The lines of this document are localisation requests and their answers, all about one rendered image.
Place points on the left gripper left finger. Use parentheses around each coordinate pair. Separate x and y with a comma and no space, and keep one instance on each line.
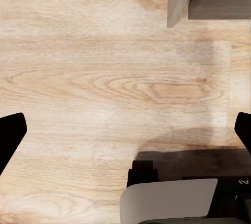
(12,130)

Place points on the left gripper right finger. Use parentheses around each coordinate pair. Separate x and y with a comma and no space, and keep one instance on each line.
(243,129)

